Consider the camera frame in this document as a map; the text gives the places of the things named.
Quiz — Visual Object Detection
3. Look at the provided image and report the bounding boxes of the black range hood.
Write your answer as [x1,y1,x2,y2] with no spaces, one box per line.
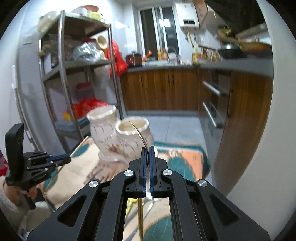
[205,0,265,34]

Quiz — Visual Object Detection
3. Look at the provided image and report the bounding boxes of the metal storage shelf rack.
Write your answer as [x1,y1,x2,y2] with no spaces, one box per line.
[39,10,115,153]

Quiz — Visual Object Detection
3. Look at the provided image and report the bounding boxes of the clear plastic bag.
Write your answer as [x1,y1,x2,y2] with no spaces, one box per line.
[70,42,101,63]

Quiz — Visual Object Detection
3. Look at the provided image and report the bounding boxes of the window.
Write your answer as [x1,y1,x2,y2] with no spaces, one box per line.
[138,5,180,60]

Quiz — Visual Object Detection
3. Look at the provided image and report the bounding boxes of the person's left hand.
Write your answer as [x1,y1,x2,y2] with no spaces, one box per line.
[3,182,37,206]

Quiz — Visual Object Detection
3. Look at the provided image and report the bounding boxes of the built-in oven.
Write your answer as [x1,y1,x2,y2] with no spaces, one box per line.
[201,69,231,149]

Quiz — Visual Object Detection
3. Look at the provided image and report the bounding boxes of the yellow oil bottle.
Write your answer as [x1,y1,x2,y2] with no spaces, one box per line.
[192,53,201,65]

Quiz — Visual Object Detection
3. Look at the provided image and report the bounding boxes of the wooden upper cabinets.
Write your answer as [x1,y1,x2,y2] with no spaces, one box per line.
[193,0,208,25]

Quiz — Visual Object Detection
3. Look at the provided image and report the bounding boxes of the white ceramic utensil holder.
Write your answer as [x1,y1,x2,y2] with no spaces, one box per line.
[86,105,154,165]

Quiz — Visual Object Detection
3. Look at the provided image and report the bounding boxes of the hanging red plastic bag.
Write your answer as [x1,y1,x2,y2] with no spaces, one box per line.
[112,39,128,76]

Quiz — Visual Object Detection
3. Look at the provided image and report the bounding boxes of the black wok with lid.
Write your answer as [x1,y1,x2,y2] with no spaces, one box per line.
[217,43,244,59]

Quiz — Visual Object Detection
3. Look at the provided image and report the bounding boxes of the kitchen faucet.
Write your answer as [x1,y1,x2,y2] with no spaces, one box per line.
[166,46,180,63]

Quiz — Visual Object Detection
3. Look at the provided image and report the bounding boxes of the white water heater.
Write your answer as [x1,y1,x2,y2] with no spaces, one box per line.
[175,3,200,28]

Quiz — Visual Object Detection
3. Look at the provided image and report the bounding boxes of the brown frying pan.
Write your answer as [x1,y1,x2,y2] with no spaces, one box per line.
[216,35,272,53]

